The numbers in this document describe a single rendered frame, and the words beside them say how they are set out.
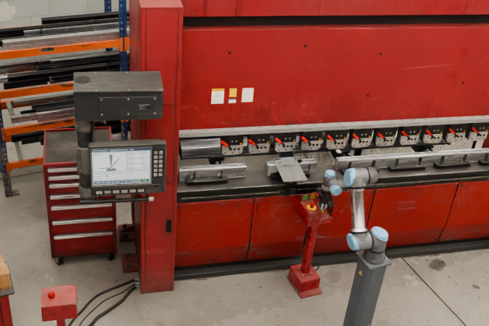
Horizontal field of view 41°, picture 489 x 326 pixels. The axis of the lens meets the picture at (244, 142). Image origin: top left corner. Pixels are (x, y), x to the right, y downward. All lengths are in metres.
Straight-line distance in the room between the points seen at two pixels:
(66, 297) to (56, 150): 1.33
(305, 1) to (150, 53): 1.06
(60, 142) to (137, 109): 1.41
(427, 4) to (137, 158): 2.21
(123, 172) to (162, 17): 0.95
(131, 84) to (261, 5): 1.02
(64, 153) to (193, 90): 1.13
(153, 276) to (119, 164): 1.37
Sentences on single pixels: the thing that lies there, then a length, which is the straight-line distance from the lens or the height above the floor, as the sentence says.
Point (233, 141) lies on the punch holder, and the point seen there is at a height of 1.21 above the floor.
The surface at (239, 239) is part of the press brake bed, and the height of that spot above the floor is 0.38.
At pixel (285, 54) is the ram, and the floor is 1.88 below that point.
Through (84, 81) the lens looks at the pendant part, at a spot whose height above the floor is 1.95.
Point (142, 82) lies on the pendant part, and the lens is 3.83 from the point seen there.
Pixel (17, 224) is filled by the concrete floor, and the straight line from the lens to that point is 5.94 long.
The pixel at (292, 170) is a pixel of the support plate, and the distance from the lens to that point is 4.84.
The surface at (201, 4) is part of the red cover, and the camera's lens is 4.17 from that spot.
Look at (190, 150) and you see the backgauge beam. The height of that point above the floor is 0.97.
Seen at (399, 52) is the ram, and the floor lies 1.88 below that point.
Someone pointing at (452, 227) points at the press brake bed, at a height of 0.29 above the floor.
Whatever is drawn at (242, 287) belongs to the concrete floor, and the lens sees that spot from 5.30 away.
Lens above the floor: 3.70
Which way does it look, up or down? 32 degrees down
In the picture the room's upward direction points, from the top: 6 degrees clockwise
